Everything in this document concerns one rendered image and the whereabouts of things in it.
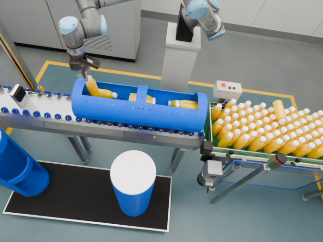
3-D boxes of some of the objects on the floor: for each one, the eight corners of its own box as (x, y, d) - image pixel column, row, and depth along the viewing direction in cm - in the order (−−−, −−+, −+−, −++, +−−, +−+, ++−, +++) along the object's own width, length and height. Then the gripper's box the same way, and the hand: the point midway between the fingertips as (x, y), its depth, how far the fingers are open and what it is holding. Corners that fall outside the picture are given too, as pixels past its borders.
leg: (83, 158, 233) (68, 131, 181) (89, 159, 234) (75, 132, 181) (82, 163, 230) (66, 137, 178) (87, 163, 231) (73, 138, 178)
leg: (87, 147, 241) (73, 118, 188) (92, 148, 241) (80, 118, 189) (85, 151, 238) (71, 123, 185) (91, 152, 238) (78, 124, 185)
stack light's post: (210, 199, 224) (263, 163, 131) (214, 200, 224) (269, 164, 132) (210, 203, 222) (264, 169, 129) (214, 204, 222) (270, 170, 129)
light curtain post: (56, 123, 253) (-46, -43, 110) (61, 124, 253) (-35, -41, 110) (54, 127, 250) (-54, -38, 107) (59, 128, 250) (-42, -36, 107)
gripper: (70, 42, 113) (80, 70, 131) (63, 56, 107) (74, 84, 125) (86, 44, 113) (93, 72, 131) (80, 59, 107) (88, 86, 125)
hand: (88, 77), depth 127 cm, fingers closed on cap, 4 cm apart
